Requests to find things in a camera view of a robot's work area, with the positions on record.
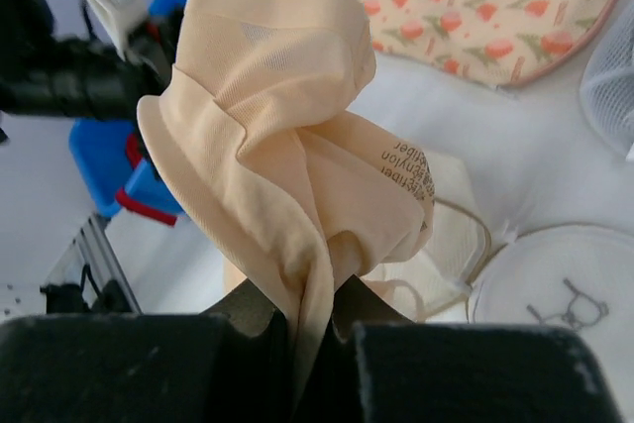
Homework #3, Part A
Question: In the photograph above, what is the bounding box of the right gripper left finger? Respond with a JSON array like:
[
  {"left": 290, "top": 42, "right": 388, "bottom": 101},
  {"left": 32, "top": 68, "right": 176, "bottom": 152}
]
[{"left": 202, "top": 280, "right": 292, "bottom": 422}]

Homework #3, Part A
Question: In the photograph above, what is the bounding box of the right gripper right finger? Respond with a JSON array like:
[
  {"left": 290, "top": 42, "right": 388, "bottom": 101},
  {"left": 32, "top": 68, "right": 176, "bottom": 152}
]
[{"left": 329, "top": 276, "right": 410, "bottom": 422}]

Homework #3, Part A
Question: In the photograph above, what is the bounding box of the beige bra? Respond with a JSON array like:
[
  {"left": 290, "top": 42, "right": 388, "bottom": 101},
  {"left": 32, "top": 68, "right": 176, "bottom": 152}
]
[{"left": 137, "top": 0, "right": 434, "bottom": 393}]

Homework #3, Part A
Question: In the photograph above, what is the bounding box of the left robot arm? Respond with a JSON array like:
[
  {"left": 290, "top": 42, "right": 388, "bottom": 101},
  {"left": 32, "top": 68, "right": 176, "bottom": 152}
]
[{"left": 1, "top": 0, "right": 183, "bottom": 121}]

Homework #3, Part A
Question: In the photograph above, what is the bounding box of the floral laundry bag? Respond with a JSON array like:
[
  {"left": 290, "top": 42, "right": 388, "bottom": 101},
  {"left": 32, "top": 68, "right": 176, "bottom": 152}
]
[{"left": 359, "top": 0, "right": 617, "bottom": 87}]

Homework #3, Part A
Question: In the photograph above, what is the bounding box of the white mesh cylinder bag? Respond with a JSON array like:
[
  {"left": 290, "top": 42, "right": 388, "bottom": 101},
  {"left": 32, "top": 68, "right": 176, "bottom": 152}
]
[{"left": 580, "top": 4, "right": 634, "bottom": 162}]

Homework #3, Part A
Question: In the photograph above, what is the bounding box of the blue plastic bin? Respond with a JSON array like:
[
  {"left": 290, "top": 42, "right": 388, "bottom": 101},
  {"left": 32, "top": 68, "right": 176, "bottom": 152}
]
[{"left": 69, "top": 0, "right": 186, "bottom": 218}]

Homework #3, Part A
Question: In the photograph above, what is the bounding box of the aluminium mounting rail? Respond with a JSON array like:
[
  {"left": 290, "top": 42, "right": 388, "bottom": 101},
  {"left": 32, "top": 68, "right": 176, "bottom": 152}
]
[{"left": 40, "top": 214, "right": 142, "bottom": 314}]

